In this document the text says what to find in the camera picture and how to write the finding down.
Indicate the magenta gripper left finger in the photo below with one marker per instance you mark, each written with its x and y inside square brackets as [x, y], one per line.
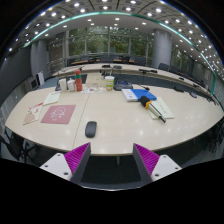
[69, 166]

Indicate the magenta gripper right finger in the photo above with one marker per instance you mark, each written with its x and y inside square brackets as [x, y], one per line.
[151, 166]

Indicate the black computer mouse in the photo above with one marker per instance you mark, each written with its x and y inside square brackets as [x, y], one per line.
[90, 129]

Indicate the pink mouse pad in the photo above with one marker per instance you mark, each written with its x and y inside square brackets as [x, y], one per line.
[59, 114]

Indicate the light green booklet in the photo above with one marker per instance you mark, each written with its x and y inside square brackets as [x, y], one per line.
[52, 98]

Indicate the colourful leaflet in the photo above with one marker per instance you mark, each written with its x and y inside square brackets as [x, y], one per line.
[92, 90]

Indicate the white box container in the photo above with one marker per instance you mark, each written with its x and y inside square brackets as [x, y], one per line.
[63, 85]

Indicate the cardboard box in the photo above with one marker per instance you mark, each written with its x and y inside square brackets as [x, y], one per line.
[95, 80]

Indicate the black pouch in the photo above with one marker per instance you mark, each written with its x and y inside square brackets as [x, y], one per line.
[119, 85]

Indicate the red tall bottle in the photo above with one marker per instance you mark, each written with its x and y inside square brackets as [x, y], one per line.
[78, 80]

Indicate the green white paper cup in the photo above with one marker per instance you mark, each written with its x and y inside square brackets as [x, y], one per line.
[109, 82]

